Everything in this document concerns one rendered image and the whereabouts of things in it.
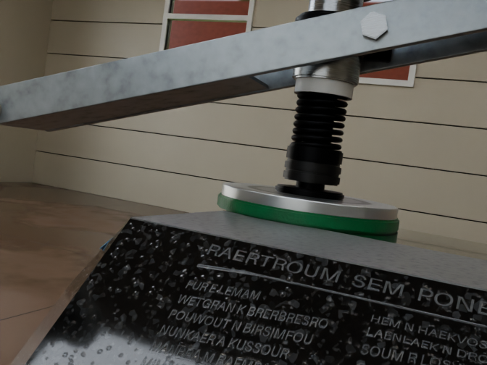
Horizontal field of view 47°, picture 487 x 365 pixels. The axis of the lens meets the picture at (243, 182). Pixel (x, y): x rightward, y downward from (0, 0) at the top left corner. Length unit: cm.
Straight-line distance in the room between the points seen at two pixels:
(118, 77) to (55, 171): 823
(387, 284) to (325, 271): 4
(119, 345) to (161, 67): 38
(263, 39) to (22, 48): 835
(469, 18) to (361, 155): 612
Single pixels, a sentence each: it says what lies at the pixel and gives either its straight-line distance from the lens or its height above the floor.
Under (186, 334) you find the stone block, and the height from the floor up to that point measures 76.
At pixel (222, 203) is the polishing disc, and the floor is 83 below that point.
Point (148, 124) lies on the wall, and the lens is 795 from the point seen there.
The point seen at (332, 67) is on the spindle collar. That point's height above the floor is 100.
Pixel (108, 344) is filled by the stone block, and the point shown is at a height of 75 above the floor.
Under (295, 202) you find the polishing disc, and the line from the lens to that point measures 59.
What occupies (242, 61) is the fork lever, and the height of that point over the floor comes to 99.
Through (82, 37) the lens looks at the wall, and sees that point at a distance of 888.
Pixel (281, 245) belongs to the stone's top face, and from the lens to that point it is 44.
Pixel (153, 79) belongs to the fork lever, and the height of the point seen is 96.
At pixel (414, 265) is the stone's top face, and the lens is 45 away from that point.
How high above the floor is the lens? 89
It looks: 3 degrees down
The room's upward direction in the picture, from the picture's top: 8 degrees clockwise
